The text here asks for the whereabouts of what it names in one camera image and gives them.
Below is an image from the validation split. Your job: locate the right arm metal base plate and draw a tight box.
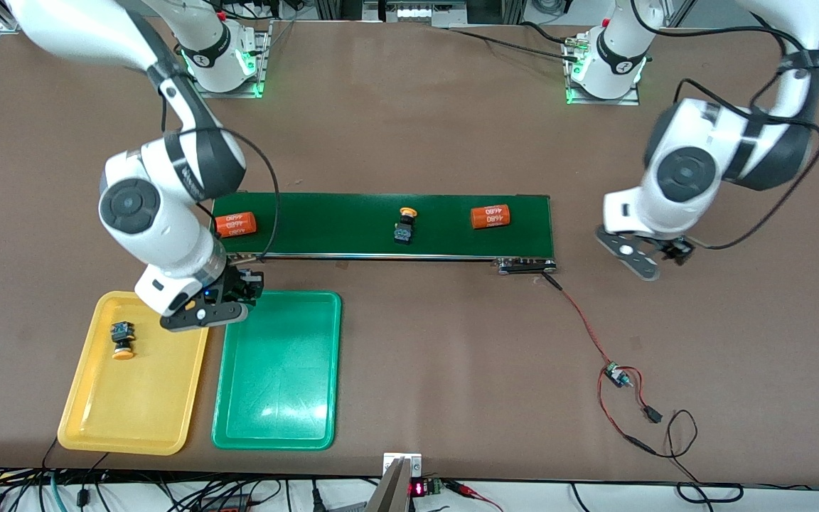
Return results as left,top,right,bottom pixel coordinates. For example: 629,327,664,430
189,21,272,99

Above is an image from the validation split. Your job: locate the thin black looped cable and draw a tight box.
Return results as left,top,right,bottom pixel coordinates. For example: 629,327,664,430
665,409,744,504

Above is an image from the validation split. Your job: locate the orange cylinder battery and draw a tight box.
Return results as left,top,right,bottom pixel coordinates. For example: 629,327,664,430
215,212,257,238
471,204,510,230

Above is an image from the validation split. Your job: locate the red and black wire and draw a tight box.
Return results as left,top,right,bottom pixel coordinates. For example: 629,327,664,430
541,272,666,456

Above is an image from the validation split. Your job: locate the teal cable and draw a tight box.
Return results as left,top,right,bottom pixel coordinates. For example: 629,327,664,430
47,473,69,512

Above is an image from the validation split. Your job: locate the lit metal equipment unit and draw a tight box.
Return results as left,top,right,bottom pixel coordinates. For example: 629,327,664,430
363,0,467,28

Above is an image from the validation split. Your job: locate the yellow plastic tray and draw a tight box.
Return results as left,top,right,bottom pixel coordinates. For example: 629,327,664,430
58,290,213,456

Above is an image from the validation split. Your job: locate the black cable across table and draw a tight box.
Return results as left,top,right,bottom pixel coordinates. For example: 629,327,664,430
445,20,584,65

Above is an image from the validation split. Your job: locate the red clip lead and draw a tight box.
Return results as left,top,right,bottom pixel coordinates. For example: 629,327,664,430
445,480,506,512

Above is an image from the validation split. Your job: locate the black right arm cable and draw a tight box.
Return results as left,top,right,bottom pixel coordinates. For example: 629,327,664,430
161,92,282,260

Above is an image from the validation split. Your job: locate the yellow push button switch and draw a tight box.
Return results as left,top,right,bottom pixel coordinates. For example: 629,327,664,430
110,321,136,361
393,206,419,245

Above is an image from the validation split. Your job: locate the green conveyor belt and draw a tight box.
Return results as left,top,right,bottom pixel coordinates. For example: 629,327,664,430
203,191,558,275

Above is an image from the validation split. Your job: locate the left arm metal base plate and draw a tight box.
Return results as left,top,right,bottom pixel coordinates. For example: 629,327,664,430
564,36,641,106

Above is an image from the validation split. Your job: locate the tangle of black cables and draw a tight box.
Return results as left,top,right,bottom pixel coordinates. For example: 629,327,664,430
0,466,382,512

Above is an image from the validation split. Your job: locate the green plastic tray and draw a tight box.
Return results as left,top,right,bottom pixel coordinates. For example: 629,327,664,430
211,290,343,451

